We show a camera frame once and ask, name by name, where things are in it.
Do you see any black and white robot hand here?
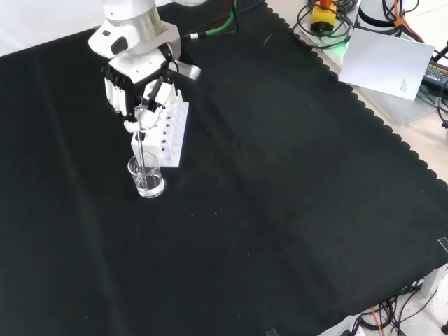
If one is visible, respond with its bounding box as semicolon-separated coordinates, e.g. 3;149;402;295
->
102;48;183;134

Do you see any clear glass rod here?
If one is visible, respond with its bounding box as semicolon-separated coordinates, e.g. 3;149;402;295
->
136;128;148;187

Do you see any white test tube rack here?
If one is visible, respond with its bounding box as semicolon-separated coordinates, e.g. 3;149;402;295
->
130;88;190;170

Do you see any clear glass beaker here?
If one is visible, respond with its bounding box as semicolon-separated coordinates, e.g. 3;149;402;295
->
127;150;166;200

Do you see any black bench cloth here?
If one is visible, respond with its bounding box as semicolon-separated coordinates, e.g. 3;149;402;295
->
0;0;448;336

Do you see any yellow stop button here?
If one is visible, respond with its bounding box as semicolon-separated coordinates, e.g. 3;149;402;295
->
310;0;339;34

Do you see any pale board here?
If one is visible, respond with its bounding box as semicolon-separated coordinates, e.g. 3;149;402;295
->
338;27;436;103

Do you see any black power adapter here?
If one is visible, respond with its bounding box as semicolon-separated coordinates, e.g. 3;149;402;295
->
421;57;448;89

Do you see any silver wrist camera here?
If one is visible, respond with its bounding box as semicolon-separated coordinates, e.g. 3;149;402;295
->
173;58;203;83

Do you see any green cable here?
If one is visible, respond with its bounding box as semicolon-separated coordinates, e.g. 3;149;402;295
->
190;6;238;40

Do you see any black cable around button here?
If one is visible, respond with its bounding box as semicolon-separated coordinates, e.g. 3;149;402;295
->
291;0;355;49

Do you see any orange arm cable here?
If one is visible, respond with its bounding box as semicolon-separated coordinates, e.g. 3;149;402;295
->
386;0;426;44

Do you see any black cable bundle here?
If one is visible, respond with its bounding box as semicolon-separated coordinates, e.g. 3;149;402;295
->
351;283;448;336

